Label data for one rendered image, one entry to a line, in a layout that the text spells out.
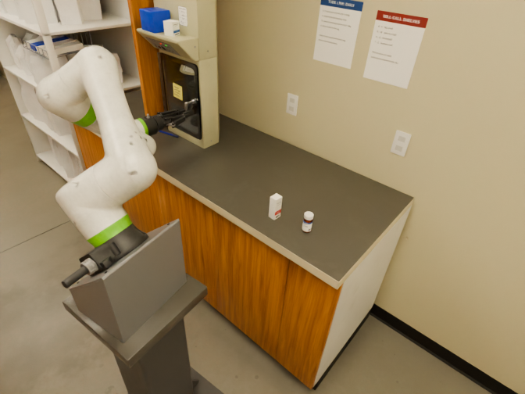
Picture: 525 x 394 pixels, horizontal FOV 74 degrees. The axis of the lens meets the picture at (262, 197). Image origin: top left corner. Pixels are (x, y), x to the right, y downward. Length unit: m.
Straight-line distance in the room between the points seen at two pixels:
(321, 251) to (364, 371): 1.02
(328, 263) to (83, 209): 0.83
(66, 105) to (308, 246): 0.97
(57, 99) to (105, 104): 0.22
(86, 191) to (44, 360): 1.50
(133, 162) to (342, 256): 0.82
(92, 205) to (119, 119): 0.25
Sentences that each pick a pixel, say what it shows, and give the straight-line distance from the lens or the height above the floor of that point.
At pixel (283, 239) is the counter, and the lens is 1.38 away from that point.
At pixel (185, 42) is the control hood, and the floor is 1.50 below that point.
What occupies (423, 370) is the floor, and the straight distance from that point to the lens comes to 2.35.
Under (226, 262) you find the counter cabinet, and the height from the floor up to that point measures 0.58.
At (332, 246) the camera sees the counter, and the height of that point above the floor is 0.94.
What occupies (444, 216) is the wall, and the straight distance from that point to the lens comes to 1.84.
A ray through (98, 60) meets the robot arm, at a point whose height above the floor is 1.57.
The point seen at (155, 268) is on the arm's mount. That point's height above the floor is 1.11.
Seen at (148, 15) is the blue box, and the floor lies 1.58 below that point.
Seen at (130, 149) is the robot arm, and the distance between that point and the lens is 0.98.
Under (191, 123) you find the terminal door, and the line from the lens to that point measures 1.95.
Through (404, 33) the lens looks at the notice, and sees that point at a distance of 1.66.
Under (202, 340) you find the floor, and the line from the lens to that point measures 2.21.
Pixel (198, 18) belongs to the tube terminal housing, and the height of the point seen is 1.59.
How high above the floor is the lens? 1.88
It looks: 36 degrees down
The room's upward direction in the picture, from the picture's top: 4 degrees clockwise
